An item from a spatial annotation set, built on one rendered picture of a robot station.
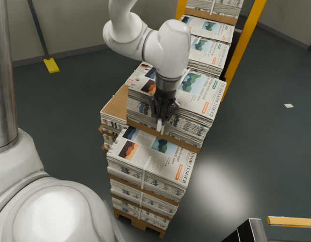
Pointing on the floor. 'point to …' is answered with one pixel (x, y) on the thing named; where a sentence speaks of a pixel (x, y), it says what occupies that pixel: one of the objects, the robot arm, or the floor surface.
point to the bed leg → (232, 237)
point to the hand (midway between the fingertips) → (160, 123)
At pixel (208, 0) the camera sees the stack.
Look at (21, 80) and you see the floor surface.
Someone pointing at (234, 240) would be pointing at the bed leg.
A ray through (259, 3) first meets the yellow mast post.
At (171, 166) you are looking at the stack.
